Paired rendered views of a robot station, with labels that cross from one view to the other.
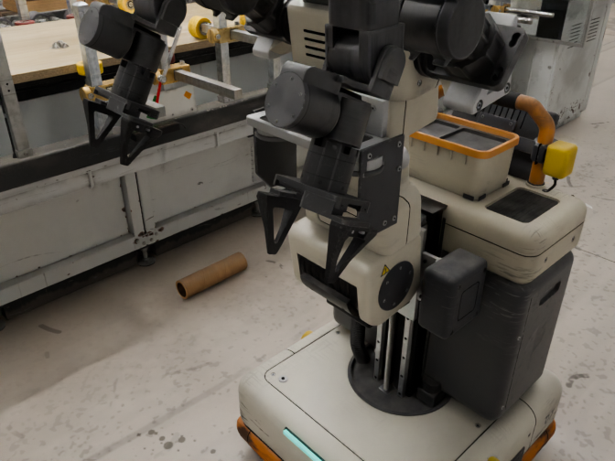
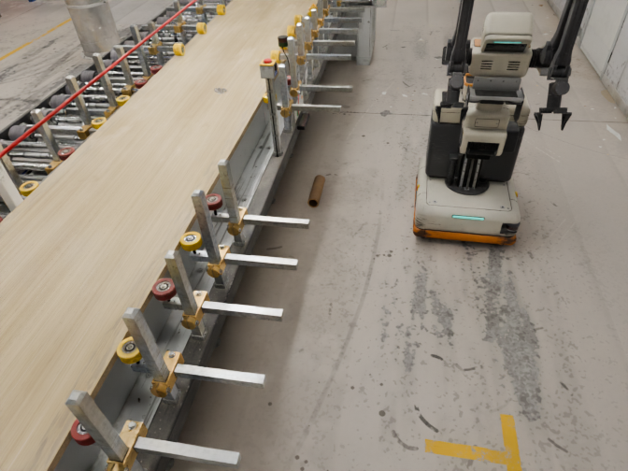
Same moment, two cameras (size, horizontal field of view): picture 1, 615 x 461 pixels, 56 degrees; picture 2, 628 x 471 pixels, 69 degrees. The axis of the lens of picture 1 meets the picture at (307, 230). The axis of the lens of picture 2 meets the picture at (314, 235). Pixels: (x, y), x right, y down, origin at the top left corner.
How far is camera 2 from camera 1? 208 cm
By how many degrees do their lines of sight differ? 29
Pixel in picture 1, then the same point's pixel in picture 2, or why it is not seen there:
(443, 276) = (514, 130)
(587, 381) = not seen: hidden behind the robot
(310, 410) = (455, 205)
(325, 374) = (445, 193)
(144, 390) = (352, 245)
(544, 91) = (367, 35)
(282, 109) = (562, 90)
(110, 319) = (295, 231)
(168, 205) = not seen: hidden behind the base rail
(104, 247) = not seen: hidden behind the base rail
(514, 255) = (522, 117)
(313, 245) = (479, 135)
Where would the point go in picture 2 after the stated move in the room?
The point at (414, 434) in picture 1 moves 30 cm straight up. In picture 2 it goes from (491, 195) to (502, 154)
